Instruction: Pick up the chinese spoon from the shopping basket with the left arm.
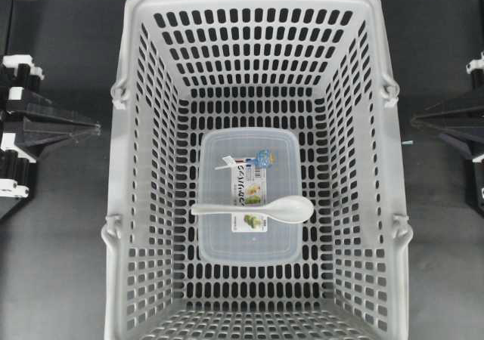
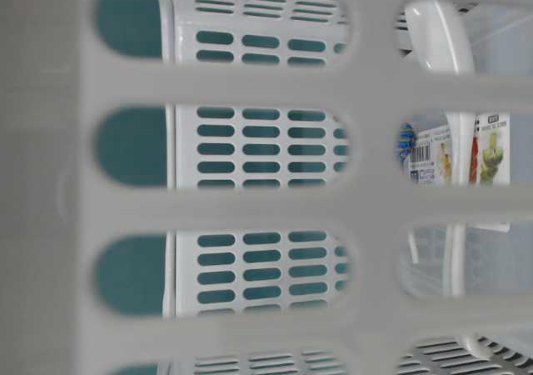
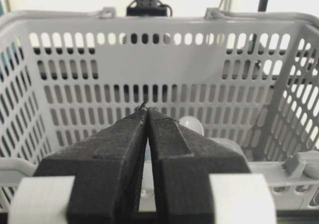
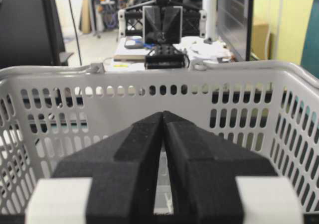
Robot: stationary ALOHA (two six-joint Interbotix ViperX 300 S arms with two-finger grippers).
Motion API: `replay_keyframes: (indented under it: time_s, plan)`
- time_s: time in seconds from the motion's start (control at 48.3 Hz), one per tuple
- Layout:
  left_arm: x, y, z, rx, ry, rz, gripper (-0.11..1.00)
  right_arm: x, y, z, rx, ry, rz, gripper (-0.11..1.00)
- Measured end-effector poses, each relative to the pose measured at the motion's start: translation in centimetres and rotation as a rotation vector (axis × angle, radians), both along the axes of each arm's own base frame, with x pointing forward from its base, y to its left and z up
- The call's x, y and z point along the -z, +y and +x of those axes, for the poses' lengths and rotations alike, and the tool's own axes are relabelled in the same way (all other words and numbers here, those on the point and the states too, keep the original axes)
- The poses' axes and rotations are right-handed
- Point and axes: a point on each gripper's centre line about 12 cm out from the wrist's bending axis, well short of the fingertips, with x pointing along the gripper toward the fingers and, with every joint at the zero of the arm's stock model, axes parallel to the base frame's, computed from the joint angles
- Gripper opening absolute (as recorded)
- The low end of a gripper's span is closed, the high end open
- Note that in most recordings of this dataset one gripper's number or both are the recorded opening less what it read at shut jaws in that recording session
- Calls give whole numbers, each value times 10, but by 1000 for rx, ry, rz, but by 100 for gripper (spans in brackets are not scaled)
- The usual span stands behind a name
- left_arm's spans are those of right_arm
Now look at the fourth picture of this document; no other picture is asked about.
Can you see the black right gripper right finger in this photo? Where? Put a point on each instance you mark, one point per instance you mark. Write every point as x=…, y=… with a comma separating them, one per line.
x=202, y=169

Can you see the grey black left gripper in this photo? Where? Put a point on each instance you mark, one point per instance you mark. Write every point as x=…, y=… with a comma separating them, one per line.
x=162, y=24

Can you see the white cylindrical post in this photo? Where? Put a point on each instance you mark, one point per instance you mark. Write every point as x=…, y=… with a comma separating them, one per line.
x=210, y=7

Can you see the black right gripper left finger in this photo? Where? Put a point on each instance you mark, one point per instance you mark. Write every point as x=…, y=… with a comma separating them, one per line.
x=124, y=172

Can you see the cardboard box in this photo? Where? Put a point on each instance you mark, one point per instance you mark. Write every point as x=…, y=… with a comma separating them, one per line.
x=260, y=39

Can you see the black office chair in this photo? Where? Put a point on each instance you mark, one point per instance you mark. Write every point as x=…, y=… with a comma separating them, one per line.
x=31, y=34

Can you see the grey plastic shopping basket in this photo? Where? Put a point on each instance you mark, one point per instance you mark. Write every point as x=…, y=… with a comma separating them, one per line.
x=47, y=113

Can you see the white crumpled cloth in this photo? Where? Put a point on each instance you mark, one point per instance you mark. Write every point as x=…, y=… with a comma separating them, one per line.
x=196, y=48

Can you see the black monitor screen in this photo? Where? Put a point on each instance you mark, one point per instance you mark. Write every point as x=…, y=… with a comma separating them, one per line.
x=234, y=26

